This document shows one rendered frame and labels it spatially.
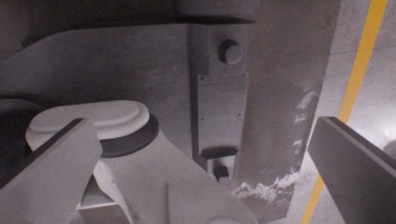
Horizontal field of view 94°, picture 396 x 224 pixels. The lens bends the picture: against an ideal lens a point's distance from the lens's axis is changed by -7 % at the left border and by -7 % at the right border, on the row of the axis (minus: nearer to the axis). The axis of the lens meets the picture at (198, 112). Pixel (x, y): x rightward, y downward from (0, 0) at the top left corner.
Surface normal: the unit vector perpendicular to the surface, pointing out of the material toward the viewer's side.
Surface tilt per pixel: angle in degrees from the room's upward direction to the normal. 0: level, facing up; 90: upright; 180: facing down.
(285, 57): 0
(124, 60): 0
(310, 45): 0
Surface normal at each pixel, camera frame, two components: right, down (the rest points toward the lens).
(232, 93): 0.19, 0.50
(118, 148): 0.17, -0.25
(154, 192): -0.01, -0.86
